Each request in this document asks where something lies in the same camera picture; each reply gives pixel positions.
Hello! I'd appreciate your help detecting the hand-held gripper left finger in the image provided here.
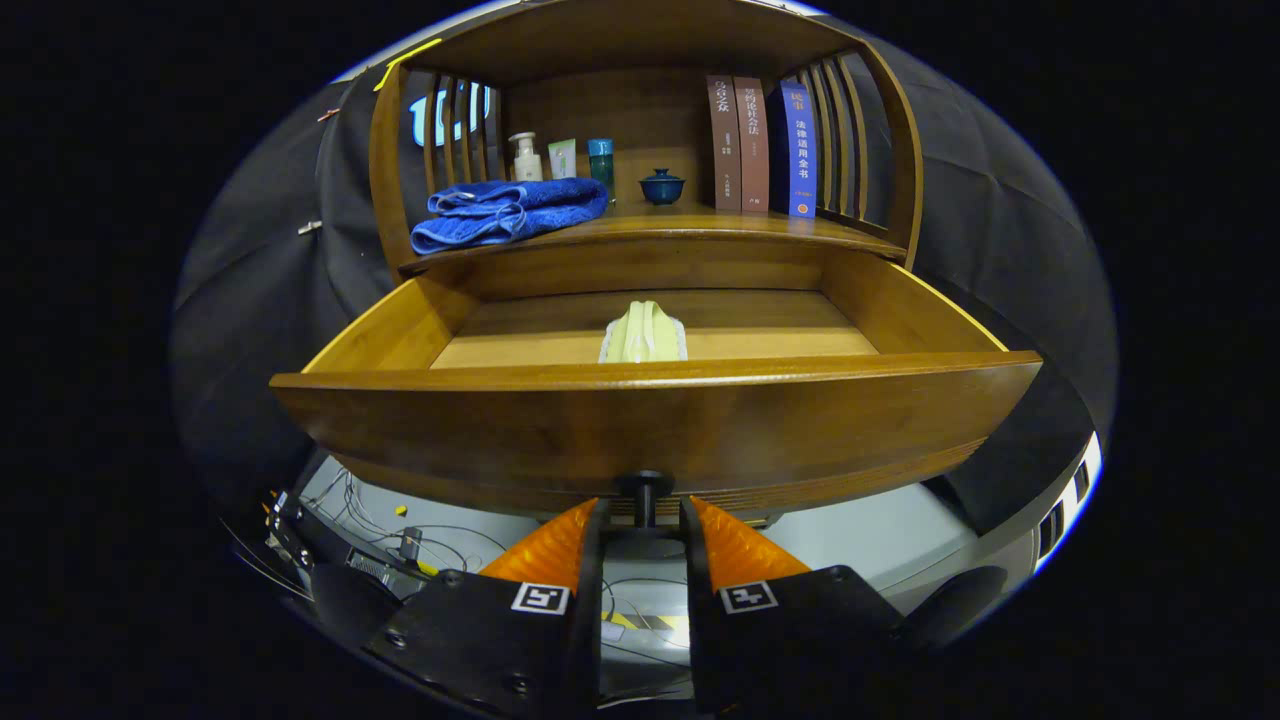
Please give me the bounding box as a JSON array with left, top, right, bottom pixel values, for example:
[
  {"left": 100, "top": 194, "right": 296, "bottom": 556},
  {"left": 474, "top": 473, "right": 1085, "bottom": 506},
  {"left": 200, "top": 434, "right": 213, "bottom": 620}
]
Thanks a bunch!
[{"left": 365, "top": 497, "right": 606, "bottom": 720}]

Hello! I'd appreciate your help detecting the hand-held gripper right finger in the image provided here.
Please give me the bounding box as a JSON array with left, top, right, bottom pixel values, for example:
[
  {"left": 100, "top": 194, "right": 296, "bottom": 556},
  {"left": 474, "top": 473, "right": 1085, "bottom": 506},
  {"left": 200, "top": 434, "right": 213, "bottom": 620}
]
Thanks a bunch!
[{"left": 680, "top": 495, "right": 911, "bottom": 717}]

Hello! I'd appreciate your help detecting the wooden drawer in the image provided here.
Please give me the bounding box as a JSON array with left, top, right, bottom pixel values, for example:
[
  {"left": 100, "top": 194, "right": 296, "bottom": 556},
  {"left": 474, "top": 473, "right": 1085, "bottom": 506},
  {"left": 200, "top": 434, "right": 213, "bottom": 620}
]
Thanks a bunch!
[{"left": 270, "top": 245, "right": 1044, "bottom": 531}]

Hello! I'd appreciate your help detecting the yellow-green scrub brush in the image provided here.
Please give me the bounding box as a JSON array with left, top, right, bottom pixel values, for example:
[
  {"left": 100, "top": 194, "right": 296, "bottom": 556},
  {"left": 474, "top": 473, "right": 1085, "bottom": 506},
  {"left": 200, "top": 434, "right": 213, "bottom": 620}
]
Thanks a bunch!
[{"left": 598, "top": 300, "right": 689, "bottom": 364}]

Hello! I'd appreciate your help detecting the wooden countertop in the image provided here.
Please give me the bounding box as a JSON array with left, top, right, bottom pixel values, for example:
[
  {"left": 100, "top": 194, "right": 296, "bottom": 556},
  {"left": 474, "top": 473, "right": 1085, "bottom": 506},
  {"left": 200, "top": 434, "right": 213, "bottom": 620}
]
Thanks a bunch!
[{"left": 400, "top": 200, "right": 906, "bottom": 276}]

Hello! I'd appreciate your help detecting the wooden cabinet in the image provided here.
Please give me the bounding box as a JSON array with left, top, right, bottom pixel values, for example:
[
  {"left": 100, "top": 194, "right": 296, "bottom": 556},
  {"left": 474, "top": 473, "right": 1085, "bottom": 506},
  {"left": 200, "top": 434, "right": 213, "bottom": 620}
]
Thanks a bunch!
[{"left": 368, "top": 0, "right": 926, "bottom": 281}]

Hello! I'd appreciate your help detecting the blue folded towel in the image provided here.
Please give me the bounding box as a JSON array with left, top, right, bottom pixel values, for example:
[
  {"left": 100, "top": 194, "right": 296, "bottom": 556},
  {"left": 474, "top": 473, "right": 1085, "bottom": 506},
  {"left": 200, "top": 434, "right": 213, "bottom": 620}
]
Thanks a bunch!
[{"left": 410, "top": 178, "right": 611, "bottom": 256}]

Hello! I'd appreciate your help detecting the blue lidded teacup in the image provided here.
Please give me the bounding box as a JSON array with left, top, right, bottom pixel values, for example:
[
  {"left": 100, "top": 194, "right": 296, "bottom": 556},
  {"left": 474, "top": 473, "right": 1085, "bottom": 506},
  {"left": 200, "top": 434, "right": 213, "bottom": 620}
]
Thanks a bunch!
[{"left": 639, "top": 168, "right": 687, "bottom": 207}]

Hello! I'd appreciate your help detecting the blue book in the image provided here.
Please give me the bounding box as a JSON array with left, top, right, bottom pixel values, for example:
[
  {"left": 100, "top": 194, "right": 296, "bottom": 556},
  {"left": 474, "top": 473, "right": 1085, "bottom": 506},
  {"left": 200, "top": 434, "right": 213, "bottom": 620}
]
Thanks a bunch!
[{"left": 770, "top": 80, "right": 819, "bottom": 219}]

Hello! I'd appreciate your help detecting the light brown book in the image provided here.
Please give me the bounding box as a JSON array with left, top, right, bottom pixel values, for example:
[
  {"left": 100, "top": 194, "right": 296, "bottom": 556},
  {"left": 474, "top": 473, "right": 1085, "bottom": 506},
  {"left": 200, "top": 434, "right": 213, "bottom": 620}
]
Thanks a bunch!
[{"left": 733, "top": 77, "right": 771, "bottom": 214}]

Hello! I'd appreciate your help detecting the dark brown book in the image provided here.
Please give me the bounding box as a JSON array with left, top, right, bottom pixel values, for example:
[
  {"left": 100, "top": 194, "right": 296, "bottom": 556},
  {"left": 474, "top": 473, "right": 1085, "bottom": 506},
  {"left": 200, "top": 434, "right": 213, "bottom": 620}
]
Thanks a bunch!
[{"left": 706, "top": 75, "right": 743, "bottom": 213}]

